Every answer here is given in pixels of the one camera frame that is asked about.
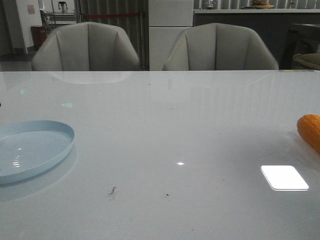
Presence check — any light blue round plate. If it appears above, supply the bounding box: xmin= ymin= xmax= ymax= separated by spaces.
xmin=0 ymin=120 xmax=75 ymax=185

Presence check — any orange toy corn cob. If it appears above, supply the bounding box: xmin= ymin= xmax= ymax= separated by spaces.
xmin=297 ymin=114 xmax=320 ymax=154

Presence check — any right grey upholstered chair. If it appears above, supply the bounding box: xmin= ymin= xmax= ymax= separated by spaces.
xmin=162 ymin=23 xmax=279 ymax=71

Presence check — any grey upholstered chair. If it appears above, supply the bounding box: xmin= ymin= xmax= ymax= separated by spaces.
xmin=31 ymin=21 xmax=140 ymax=72
xmin=162 ymin=23 xmax=279 ymax=71

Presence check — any white cabinet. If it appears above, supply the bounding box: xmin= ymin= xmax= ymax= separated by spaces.
xmin=148 ymin=0 xmax=194 ymax=71

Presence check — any left grey upholstered chair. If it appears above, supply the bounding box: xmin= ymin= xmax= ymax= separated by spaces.
xmin=31 ymin=21 xmax=140 ymax=72

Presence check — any red barrier belt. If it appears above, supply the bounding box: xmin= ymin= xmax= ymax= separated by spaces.
xmin=82 ymin=12 xmax=141 ymax=19

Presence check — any grey counter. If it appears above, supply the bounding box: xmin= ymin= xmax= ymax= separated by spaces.
xmin=193 ymin=9 xmax=320 ymax=66

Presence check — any red trash bin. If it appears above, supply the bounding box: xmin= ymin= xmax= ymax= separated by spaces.
xmin=30 ymin=25 xmax=47 ymax=50

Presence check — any fruit bowl on counter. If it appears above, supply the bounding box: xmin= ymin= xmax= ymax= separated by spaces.
xmin=251 ymin=0 xmax=274 ymax=9

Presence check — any dark side table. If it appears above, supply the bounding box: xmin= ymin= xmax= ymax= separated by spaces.
xmin=279 ymin=23 xmax=320 ymax=70

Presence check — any beige cushion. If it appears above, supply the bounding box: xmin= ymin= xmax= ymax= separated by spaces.
xmin=292 ymin=53 xmax=320 ymax=71

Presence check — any barrier post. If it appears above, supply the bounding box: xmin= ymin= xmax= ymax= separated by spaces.
xmin=139 ymin=11 xmax=147 ymax=70

